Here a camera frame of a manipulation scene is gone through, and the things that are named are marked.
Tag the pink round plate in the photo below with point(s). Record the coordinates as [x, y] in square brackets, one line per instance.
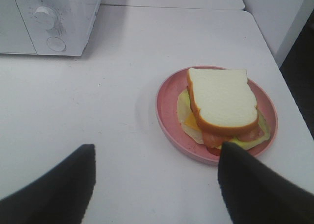
[166, 111]

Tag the white lower microwave knob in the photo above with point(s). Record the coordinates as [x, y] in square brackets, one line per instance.
[45, 17]

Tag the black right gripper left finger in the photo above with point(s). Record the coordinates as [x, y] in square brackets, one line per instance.
[60, 196]

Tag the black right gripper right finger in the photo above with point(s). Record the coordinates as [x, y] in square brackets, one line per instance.
[255, 194]

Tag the white microwave oven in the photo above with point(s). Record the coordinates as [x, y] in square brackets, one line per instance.
[20, 34]

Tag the white bread sandwich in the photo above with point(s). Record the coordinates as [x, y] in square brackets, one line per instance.
[219, 106]

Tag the round microwave door button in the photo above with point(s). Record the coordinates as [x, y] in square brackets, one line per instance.
[56, 44]

